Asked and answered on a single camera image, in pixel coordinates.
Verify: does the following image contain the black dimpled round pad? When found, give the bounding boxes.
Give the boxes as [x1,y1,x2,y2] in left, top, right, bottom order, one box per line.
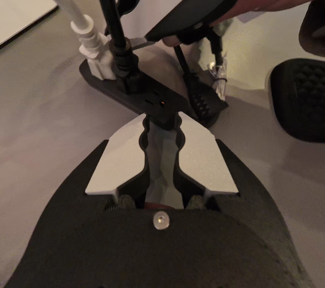
[270,58,325,143]

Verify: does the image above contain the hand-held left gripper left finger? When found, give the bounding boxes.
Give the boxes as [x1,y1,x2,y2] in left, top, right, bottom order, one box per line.
[85,113,151,205]

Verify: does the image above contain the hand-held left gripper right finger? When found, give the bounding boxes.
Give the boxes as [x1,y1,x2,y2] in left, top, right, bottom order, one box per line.
[174,112,240,205]

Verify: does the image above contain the white cable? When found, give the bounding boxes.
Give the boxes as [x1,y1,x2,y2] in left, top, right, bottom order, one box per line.
[24,0,118,81]

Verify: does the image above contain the black power strip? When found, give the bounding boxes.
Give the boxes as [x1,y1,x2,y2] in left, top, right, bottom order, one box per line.
[79,61,189,130]

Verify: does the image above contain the black power cable with plug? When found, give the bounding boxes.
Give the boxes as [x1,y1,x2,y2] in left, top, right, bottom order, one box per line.
[89,0,146,95]

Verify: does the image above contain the white rounded pad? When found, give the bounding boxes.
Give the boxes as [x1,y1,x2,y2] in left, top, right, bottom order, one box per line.
[0,0,59,46]

